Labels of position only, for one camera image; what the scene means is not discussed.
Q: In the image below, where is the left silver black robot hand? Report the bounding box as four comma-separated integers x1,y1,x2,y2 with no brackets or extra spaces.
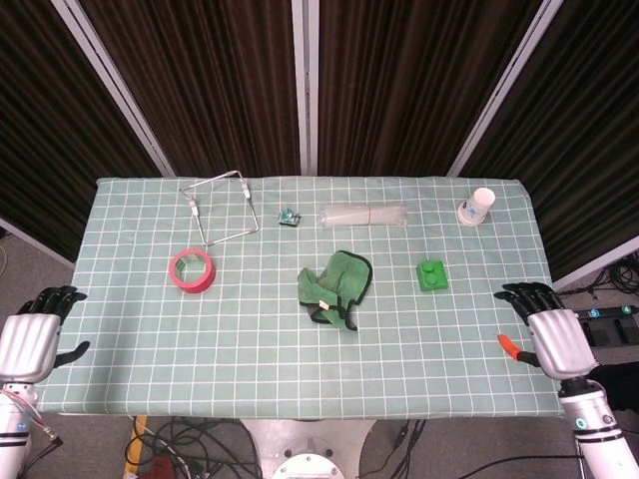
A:
0,284,91,385

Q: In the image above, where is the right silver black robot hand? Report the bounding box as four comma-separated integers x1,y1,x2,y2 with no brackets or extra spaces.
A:
492,281,600,381

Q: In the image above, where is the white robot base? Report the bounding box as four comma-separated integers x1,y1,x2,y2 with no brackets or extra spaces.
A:
239,417,380,479

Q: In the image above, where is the black foot pedal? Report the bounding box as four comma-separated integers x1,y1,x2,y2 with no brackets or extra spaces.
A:
616,316,639,344
581,318,615,345

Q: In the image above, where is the person's black trouser leg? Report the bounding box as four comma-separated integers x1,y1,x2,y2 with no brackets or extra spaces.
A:
591,363,639,410

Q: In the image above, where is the green toy brick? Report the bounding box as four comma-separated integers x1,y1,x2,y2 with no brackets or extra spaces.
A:
414,258,450,293

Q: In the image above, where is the yellow floor tape strip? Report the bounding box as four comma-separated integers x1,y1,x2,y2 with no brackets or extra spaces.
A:
124,414,150,473

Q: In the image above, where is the red tape roll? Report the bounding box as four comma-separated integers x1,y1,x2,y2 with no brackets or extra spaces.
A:
168,247,218,294

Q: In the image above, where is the red object on floor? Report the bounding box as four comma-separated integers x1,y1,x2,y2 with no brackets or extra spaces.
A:
147,456,176,479

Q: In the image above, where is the dark curtain partition panel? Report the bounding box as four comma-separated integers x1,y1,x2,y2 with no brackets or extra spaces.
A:
299,0,565,177
446,0,639,293
52,0,311,177
0,0,174,265

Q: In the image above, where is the green checked tablecloth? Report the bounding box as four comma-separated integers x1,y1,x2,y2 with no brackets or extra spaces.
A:
37,175,568,420

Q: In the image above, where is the clear plastic bag bundle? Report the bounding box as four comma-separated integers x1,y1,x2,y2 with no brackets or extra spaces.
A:
319,202,408,230

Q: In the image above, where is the black floor cable bunch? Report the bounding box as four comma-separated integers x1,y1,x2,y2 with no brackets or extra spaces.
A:
132,416,261,479
593,258,639,300
388,418,428,458

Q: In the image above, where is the left arm connector cable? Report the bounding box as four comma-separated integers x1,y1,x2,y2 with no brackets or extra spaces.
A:
27,418,65,448

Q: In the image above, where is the bent metal wire frame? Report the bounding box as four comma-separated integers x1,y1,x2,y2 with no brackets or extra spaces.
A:
178,169,262,247

